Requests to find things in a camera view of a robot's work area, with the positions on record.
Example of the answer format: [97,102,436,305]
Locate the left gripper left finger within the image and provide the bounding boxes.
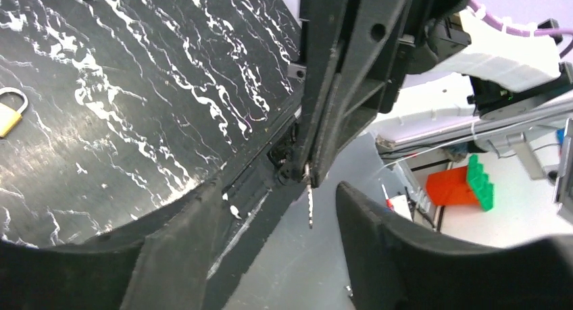
[1,179,223,309]

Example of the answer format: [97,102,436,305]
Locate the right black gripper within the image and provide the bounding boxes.
[309,0,473,188]

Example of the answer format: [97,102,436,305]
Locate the orange and green blocks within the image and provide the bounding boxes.
[426,155,495,211]

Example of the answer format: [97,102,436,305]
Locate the small silver key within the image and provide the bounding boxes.
[304,163,314,229]

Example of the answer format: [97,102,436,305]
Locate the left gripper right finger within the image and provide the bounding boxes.
[336,182,572,309]

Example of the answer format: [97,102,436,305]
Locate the small brass padlock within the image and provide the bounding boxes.
[1,87,28,138]

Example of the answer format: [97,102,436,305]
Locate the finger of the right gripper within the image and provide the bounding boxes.
[286,0,354,183]

